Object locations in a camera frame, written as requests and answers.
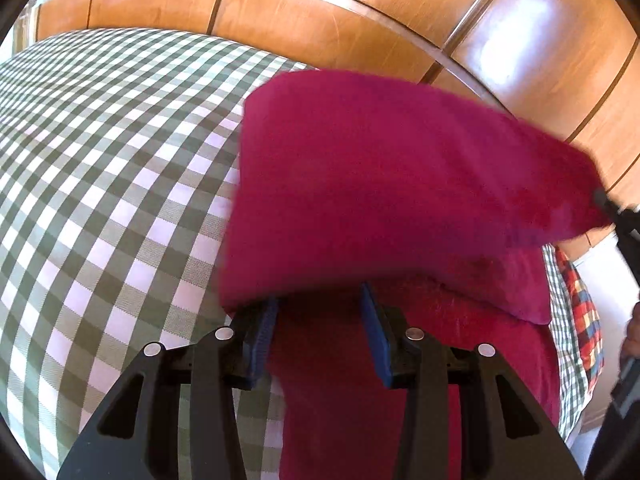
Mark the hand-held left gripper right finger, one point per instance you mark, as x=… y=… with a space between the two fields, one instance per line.
x=375 y=335

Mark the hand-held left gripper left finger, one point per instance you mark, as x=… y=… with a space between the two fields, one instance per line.
x=262 y=335

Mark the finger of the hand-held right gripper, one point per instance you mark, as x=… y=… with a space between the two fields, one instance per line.
x=625 y=220

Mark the dark red fleece garment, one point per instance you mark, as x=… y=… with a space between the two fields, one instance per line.
x=400 y=175

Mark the multicoloured plaid pillow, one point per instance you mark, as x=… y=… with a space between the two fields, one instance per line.
x=585 y=320

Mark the green checkered bed sheet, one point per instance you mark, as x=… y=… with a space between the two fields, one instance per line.
x=100 y=185

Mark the wooden panelled wardrobe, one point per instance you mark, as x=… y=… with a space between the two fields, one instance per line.
x=350 y=15

